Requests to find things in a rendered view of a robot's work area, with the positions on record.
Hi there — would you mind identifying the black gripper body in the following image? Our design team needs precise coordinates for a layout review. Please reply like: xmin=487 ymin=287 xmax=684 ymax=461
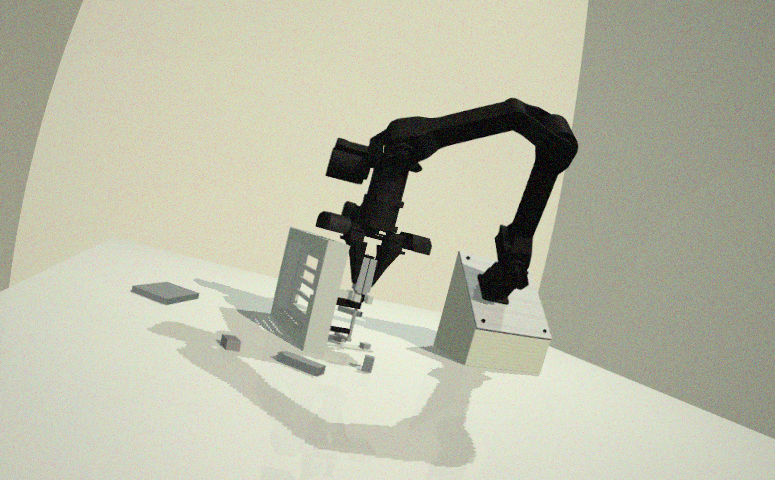
xmin=315 ymin=187 xmax=432 ymax=256

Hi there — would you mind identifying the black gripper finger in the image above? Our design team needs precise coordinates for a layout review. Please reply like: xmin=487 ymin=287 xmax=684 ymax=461
xmin=340 ymin=235 xmax=367 ymax=284
xmin=371 ymin=245 xmax=405 ymax=288

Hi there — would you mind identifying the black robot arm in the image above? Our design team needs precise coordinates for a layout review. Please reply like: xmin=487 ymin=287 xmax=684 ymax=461
xmin=325 ymin=97 xmax=578 ymax=305

